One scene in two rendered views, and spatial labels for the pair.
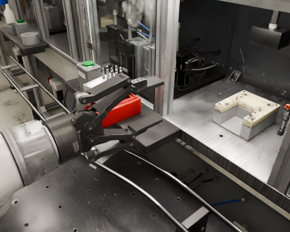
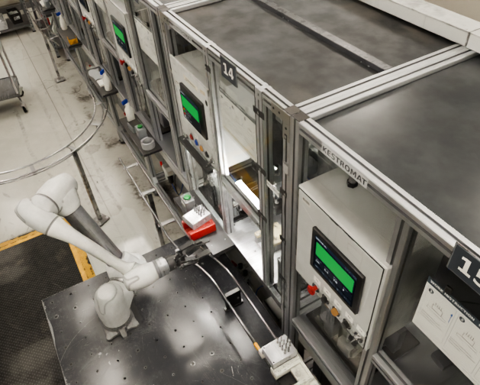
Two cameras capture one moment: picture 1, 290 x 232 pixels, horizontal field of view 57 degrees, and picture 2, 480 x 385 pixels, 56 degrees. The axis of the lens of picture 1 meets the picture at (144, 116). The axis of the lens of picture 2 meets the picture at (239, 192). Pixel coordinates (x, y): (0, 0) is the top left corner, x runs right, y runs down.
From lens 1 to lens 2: 1.78 m
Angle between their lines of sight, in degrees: 13
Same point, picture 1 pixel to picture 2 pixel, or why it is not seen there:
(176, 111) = (236, 231)
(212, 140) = (248, 253)
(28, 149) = (161, 269)
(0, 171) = (153, 275)
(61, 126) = (170, 260)
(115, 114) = (199, 234)
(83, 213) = (182, 284)
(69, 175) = not seen: hidden behind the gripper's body
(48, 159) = (166, 271)
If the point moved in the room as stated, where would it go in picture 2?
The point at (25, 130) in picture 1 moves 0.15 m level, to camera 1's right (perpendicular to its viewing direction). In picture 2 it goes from (159, 262) to (190, 264)
